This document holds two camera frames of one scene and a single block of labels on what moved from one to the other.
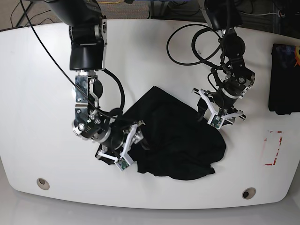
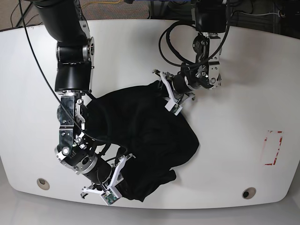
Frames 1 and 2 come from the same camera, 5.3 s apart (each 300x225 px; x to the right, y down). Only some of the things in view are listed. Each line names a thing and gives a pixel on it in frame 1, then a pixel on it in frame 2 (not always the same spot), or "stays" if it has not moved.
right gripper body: [221, 102] to [177, 84]
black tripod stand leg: [24, 14] stays
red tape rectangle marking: [277, 150] stays
